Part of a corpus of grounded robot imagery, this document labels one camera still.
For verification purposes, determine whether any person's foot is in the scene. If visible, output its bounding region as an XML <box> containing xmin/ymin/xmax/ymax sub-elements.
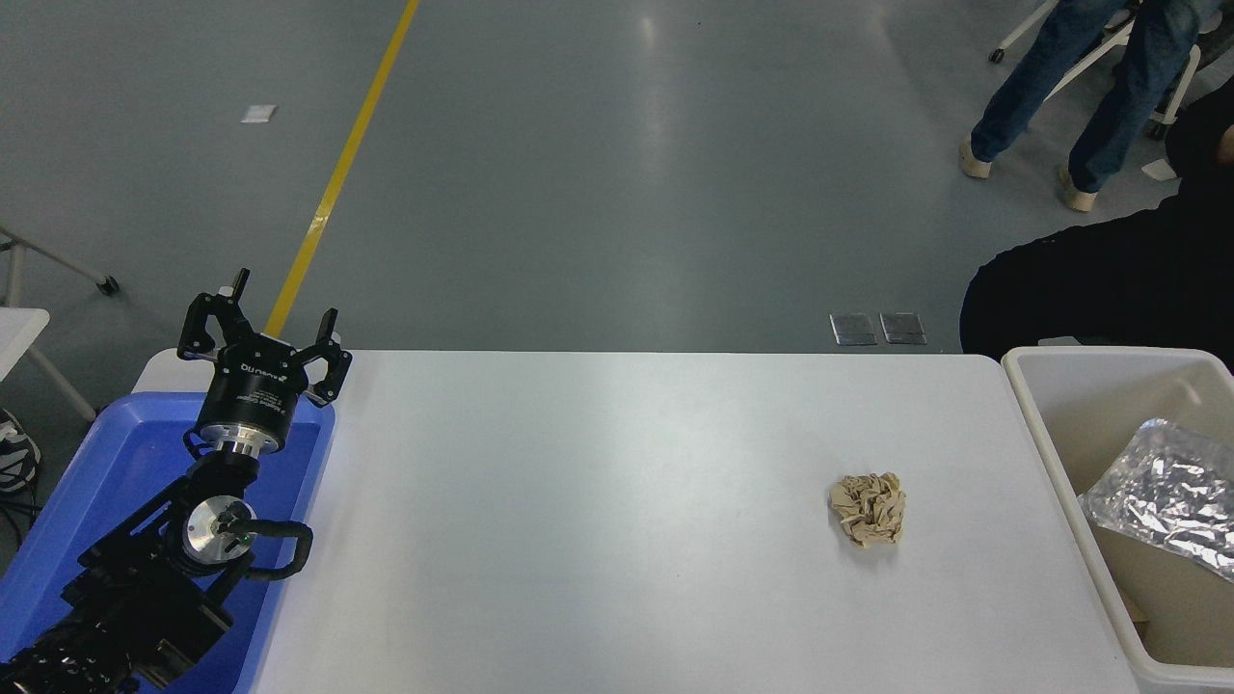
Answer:
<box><xmin>0</xmin><ymin>410</ymin><xmax>41</xmax><ymax>494</ymax></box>

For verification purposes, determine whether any person in dark shape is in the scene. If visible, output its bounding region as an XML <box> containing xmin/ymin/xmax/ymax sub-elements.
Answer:
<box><xmin>959</xmin><ymin>77</ymin><xmax>1234</xmax><ymax>372</ymax></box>

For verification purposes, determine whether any standing person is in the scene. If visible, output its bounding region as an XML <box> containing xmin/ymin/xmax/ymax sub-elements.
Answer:
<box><xmin>959</xmin><ymin>0</ymin><xmax>1204</xmax><ymax>211</ymax></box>

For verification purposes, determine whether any blue plastic tray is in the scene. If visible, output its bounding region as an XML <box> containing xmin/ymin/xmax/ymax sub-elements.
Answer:
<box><xmin>0</xmin><ymin>390</ymin><xmax>336</xmax><ymax>694</ymax></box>

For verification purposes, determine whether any silver foil tray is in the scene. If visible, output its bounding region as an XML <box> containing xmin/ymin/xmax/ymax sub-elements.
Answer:
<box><xmin>1078</xmin><ymin>417</ymin><xmax>1234</xmax><ymax>584</ymax></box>

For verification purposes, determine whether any large pale plastic bin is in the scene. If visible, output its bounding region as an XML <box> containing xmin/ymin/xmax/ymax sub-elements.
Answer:
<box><xmin>1003</xmin><ymin>345</ymin><xmax>1234</xmax><ymax>690</ymax></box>

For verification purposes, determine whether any white metal frame with castor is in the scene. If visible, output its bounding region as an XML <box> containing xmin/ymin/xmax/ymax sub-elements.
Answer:
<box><xmin>0</xmin><ymin>227</ymin><xmax>121</xmax><ymax>309</ymax></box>

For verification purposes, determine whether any small white table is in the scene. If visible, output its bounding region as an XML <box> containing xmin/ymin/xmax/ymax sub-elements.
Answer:
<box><xmin>0</xmin><ymin>307</ymin><xmax>97</xmax><ymax>425</ymax></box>

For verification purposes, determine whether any crumpled tan paper ball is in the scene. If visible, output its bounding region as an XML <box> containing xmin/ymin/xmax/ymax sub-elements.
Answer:
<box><xmin>828</xmin><ymin>471</ymin><xmax>908</xmax><ymax>550</ymax></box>

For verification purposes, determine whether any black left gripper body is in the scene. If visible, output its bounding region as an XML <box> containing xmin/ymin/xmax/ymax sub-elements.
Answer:
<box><xmin>196</xmin><ymin>337</ymin><xmax>311</xmax><ymax>437</ymax></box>

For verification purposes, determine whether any white chair base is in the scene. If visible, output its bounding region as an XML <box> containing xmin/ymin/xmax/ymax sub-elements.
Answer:
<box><xmin>990</xmin><ymin>0</ymin><xmax>1206</xmax><ymax>141</ymax></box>

